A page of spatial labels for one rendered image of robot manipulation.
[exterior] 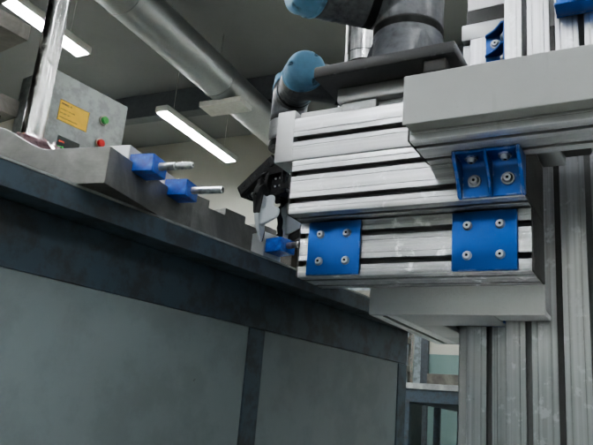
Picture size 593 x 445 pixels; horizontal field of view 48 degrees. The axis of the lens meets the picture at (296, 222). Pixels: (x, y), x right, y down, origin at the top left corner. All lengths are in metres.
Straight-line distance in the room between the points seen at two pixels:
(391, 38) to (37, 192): 0.57
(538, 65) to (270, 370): 0.80
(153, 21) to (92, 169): 5.13
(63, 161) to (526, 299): 0.69
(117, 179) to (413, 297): 0.48
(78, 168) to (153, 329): 0.30
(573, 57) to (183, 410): 0.80
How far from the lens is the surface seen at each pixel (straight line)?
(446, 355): 7.80
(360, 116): 1.04
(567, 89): 0.83
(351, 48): 1.37
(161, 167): 1.01
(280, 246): 1.27
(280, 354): 1.38
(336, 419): 1.57
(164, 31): 6.18
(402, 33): 1.09
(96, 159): 0.97
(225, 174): 9.58
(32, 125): 1.96
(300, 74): 1.26
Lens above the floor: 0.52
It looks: 16 degrees up
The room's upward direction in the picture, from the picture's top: 5 degrees clockwise
